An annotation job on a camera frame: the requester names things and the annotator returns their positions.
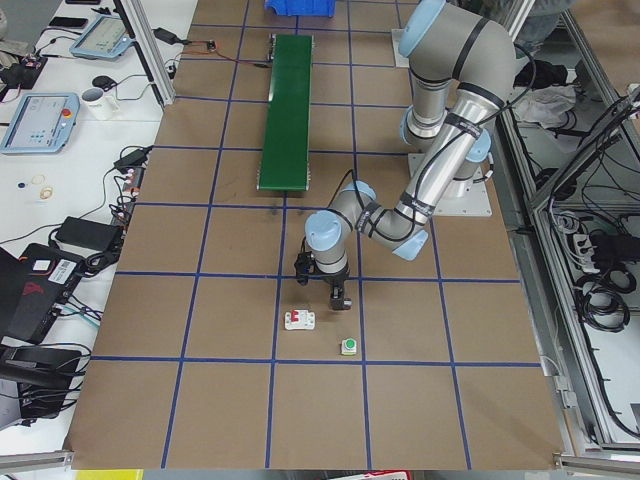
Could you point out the white mug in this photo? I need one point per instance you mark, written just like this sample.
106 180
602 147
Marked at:
99 104

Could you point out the black laptop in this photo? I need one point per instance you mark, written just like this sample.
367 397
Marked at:
33 286

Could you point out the far teach pendant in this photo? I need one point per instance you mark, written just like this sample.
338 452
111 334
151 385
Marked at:
106 38

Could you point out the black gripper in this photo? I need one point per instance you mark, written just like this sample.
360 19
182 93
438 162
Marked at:
335 280

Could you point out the green push button switch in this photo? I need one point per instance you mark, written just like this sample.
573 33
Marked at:
348 347

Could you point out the near teach pendant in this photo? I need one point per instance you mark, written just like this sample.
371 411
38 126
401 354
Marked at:
42 123

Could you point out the robot white base plate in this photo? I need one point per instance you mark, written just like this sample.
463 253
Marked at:
467 195
400 56

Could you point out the blue plastic bin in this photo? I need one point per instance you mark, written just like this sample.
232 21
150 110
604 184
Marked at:
319 8

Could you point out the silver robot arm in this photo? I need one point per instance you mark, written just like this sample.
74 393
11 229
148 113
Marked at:
462 68

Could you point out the black power adapter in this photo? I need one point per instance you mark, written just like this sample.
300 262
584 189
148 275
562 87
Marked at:
88 234

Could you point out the white red circuit breaker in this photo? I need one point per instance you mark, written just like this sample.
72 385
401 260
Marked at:
299 319

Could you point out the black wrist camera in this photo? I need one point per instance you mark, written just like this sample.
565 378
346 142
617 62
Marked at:
304 264

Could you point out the teach pendant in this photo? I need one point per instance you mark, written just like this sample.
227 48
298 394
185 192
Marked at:
106 38
42 123

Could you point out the green conveyor belt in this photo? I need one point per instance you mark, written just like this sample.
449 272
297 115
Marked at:
285 154

